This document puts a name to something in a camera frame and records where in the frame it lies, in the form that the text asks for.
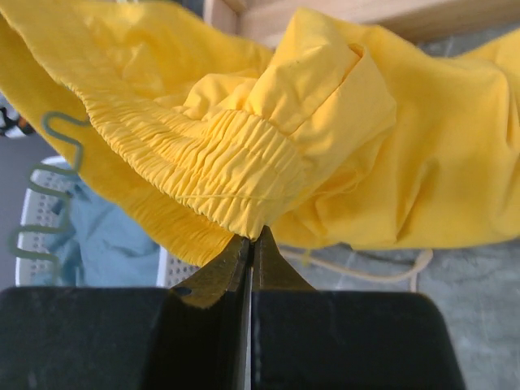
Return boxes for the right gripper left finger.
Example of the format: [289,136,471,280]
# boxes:
[1,237,248,389]

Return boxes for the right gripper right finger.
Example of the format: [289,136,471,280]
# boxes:
[251,227,466,389]

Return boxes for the green hanger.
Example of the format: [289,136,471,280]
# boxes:
[7,111,90,287]

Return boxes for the yellow shorts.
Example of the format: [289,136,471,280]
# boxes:
[1,1,519,266]

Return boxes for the patterned black orange shorts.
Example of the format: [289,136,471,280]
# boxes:
[0,95,35,139]

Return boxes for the wooden hanger rack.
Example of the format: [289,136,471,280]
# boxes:
[202,0,519,47]

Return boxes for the blue cloth in basket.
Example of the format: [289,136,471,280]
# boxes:
[39,176,159,287]

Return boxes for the white laundry basket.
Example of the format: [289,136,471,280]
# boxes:
[14,155,196,290]

